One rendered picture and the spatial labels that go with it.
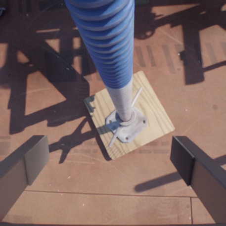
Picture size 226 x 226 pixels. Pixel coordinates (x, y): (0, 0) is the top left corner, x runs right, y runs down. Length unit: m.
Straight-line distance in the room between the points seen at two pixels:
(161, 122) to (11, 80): 0.78
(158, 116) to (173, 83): 0.17
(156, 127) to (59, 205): 0.55
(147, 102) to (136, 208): 0.45
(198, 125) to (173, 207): 0.36
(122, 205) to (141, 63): 0.64
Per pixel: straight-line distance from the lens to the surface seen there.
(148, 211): 0.79
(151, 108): 0.73
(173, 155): 0.17
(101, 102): 0.74
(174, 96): 0.78
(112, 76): 0.16
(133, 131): 0.70
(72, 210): 0.83
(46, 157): 0.17
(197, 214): 0.83
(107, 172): 0.75
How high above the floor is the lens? 0.73
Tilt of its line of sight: 79 degrees down
